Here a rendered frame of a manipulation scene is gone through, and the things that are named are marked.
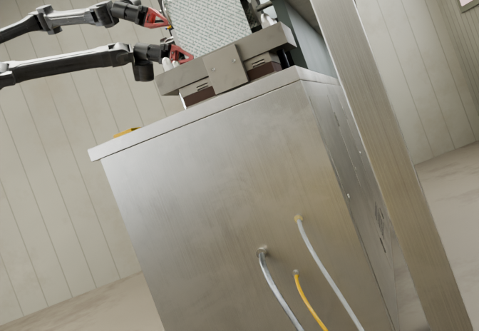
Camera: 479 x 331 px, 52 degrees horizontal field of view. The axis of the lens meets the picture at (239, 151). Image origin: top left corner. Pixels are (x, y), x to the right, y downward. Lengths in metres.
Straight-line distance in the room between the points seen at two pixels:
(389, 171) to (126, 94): 3.90
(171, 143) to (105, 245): 3.26
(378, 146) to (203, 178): 0.71
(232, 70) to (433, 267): 0.79
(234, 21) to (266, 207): 0.61
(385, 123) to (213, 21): 0.96
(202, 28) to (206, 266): 0.74
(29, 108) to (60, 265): 1.40
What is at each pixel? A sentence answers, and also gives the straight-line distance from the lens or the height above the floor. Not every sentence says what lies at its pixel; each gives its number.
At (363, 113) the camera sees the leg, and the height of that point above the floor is 0.74.
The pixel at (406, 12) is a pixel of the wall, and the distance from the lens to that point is 5.07.
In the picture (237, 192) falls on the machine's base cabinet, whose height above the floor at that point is 0.64.
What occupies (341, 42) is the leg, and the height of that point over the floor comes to 0.85.
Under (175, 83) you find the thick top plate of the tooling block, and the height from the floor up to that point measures 0.99.
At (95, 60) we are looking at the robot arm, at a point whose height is 1.17.
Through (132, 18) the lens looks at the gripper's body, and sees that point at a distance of 1.80.
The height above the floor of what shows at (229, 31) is 1.10.
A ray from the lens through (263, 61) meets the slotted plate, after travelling 1.39.
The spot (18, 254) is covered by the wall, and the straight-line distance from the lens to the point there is 4.81.
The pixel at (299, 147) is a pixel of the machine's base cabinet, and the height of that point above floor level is 0.70.
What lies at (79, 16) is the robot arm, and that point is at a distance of 1.96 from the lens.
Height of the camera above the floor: 0.76
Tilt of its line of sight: 1 degrees down
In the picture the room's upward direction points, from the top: 20 degrees counter-clockwise
